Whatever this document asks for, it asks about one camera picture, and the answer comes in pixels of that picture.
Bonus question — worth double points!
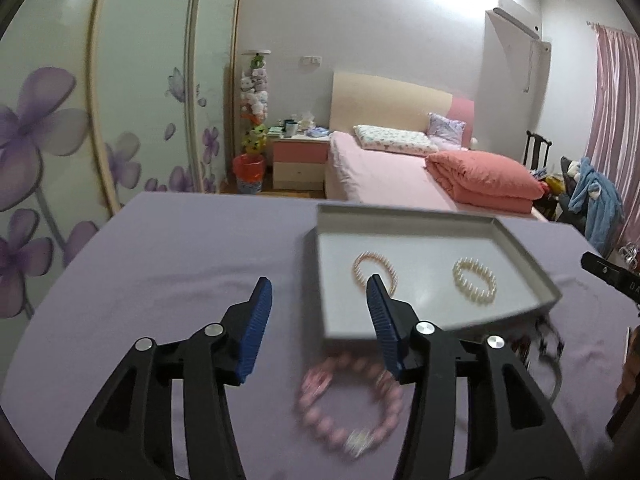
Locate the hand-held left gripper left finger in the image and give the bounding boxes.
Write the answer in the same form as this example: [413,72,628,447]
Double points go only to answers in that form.
[55,276,274,480]

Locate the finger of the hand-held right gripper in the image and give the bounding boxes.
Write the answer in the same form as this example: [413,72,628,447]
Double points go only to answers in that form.
[581,252,640,306]

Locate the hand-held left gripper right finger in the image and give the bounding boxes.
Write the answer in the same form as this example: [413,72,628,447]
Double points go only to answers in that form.
[366,274,586,480]

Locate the dark red garnet bracelet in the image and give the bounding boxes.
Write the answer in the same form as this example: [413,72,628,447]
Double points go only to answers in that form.
[530,316,567,359]

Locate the grey cardboard tray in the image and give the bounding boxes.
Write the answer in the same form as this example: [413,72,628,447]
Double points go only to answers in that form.
[316,203,563,344]

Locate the large pink bead bracelet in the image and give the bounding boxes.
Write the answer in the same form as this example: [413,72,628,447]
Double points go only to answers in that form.
[295,352,406,458]

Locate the person's right hand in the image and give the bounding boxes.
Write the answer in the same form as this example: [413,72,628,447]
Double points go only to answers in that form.
[617,325,640,403]

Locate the blue plush garment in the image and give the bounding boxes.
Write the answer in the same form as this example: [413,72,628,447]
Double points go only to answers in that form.
[570,157,626,257]

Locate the pile of colourful clothes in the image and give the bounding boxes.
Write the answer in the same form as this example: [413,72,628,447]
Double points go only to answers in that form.
[532,167,566,212]

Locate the pink bed with headboard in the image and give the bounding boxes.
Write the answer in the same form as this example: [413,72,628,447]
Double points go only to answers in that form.
[325,71,549,222]

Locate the pink curtain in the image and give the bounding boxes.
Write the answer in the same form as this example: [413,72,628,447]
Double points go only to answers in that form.
[584,22,640,252]

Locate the red waste bin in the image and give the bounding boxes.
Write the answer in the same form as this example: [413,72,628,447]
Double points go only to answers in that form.
[232,154,266,194]

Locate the dark wooden chair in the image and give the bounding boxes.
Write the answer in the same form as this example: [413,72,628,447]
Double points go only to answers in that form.
[522,130,554,169]

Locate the folded pink quilt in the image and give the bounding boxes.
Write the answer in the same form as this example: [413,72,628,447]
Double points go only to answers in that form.
[424,150,546,215]

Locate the pink and cream nightstand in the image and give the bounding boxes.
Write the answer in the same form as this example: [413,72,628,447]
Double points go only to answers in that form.
[272,132,331,192]

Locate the white floral pillow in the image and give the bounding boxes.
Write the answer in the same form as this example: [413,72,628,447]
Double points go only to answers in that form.
[353,125,440,156]

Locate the purple pillow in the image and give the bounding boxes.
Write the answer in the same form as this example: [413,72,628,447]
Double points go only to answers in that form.
[426,112,467,147]

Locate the stack of plush toys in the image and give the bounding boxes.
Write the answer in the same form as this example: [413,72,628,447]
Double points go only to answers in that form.
[239,50,274,156]

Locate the flower print wardrobe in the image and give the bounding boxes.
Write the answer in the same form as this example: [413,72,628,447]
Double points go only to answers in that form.
[0,0,246,321]

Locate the small pink pearl bracelet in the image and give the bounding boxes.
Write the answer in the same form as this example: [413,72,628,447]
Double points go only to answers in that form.
[352,251,399,297]

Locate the white pearl bracelet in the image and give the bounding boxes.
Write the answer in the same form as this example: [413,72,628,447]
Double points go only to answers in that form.
[452,257,497,305]

